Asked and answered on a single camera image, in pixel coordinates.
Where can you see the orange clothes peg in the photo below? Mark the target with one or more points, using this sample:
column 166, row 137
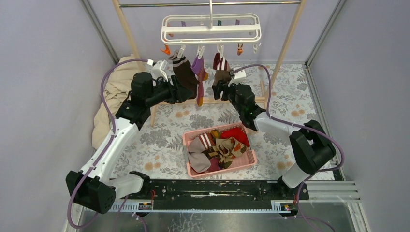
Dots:
column 239, row 49
column 166, row 50

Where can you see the magenta yellow sock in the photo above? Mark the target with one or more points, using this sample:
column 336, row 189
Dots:
column 214, row 165
column 198, row 67

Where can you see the dark brown sock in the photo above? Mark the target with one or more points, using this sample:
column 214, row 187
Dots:
column 184, row 73

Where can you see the white clothes peg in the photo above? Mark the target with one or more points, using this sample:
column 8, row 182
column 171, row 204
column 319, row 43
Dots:
column 256, row 48

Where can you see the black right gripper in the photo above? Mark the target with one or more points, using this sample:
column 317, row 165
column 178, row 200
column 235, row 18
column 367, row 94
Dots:
column 222, row 86

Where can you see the pink plastic basket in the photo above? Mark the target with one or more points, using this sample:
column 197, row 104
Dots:
column 247, row 160

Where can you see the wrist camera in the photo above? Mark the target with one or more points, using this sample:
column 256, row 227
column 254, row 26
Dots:
column 158, row 68
column 237, row 75

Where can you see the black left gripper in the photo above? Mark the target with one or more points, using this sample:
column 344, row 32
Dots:
column 178, row 93

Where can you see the beige cloth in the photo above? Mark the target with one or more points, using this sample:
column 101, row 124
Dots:
column 115, row 92

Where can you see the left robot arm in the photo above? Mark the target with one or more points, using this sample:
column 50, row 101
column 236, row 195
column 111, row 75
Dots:
column 92, row 186

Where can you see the cream patterned sock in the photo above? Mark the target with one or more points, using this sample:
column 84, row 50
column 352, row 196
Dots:
column 230, row 148

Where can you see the white sock hanger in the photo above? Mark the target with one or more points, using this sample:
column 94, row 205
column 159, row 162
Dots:
column 211, row 28

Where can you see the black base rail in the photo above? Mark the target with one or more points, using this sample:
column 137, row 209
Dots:
column 209, row 196

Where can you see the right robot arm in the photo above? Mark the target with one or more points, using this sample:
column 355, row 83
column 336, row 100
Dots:
column 311, row 147

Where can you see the red bear sock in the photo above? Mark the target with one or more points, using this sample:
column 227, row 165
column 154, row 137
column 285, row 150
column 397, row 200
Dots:
column 237, row 133

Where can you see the green striped sock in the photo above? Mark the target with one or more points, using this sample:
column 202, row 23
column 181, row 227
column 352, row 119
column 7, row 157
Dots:
column 216, row 134

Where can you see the argyle brown sock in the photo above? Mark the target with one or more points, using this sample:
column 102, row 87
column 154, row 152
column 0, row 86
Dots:
column 225, row 156

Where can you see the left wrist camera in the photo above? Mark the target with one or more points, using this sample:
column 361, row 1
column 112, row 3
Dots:
column 158, row 68

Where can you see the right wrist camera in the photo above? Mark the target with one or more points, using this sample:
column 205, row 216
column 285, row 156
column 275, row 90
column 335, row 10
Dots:
column 237, row 75

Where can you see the metal hanging rod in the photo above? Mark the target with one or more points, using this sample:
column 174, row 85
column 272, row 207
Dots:
column 189, row 4

